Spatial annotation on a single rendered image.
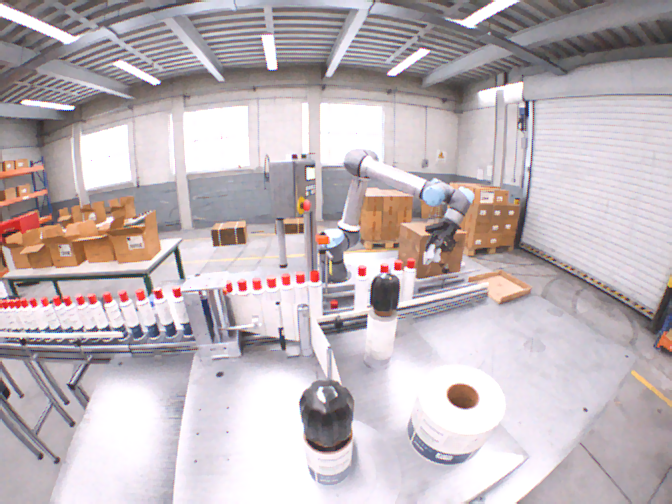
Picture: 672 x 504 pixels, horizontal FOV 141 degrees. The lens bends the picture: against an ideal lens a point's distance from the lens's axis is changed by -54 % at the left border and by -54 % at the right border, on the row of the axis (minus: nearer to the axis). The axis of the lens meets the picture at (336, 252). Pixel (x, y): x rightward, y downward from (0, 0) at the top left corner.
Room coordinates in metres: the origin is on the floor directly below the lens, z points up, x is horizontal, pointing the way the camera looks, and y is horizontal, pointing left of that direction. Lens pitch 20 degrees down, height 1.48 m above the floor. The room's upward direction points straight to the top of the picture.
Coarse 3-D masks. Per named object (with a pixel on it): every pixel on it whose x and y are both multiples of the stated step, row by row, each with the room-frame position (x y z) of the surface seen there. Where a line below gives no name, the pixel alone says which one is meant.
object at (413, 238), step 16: (400, 224) 1.43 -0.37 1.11; (416, 224) 1.42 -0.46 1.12; (400, 240) 1.42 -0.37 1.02; (416, 240) 1.24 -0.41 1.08; (464, 240) 1.26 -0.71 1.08; (400, 256) 1.40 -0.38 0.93; (416, 256) 1.22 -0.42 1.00; (448, 256) 1.24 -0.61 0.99; (416, 272) 1.20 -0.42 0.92; (432, 272) 1.22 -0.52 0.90
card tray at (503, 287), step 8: (488, 272) 1.28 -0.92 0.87; (496, 272) 1.30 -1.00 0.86; (504, 272) 1.28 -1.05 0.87; (472, 280) 1.24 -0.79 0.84; (480, 280) 1.25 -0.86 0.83; (488, 280) 1.24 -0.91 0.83; (496, 280) 1.24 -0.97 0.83; (504, 280) 1.23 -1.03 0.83; (512, 280) 1.21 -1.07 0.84; (520, 280) 1.15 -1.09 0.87; (488, 288) 1.14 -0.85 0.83; (496, 288) 1.14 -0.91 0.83; (504, 288) 1.13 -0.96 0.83; (512, 288) 1.13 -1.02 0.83; (520, 288) 1.12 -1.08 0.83; (528, 288) 1.05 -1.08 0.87; (488, 296) 1.06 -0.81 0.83; (496, 296) 1.05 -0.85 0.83; (504, 296) 0.99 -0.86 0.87; (512, 296) 1.01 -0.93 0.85; (520, 296) 1.04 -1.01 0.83
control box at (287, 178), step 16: (288, 160) 0.92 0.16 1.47; (304, 160) 0.90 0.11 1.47; (272, 176) 0.85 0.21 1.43; (288, 176) 0.83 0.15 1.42; (304, 176) 0.88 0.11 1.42; (272, 192) 0.85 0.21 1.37; (288, 192) 0.83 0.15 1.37; (304, 192) 0.88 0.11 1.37; (272, 208) 0.85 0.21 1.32; (288, 208) 0.83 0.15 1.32
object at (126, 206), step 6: (120, 198) 3.66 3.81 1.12; (126, 198) 3.44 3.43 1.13; (132, 198) 3.62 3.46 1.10; (114, 204) 3.50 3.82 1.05; (120, 204) 3.64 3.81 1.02; (126, 204) 3.45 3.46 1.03; (132, 204) 3.62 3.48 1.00; (114, 210) 3.38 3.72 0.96; (120, 210) 3.39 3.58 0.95; (126, 210) 3.43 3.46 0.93; (132, 210) 3.59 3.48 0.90; (114, 216) 3.37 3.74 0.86; (120, 216) 3.39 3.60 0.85; (126, 216) 3.41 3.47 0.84; (132, 216) 3.56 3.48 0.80
